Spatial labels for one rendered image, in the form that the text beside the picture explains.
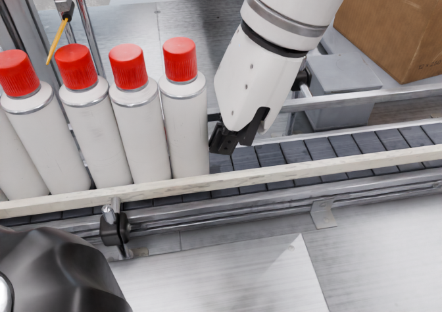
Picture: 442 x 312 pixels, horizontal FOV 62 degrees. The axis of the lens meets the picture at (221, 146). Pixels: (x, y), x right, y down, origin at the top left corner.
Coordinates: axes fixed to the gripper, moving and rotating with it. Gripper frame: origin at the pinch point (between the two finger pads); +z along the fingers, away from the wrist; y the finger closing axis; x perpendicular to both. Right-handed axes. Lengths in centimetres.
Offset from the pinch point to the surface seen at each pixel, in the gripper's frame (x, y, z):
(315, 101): 11.6, -3.1, -6.1
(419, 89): 26.0, -3.3, -11.4
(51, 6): -49, -250, 118
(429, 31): 35.5, -17.7, -14.8
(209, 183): -1.4, 4.2, 3.9
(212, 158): 0.9, -2.5, 6.4
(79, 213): -16.0, 3.8, 12.6
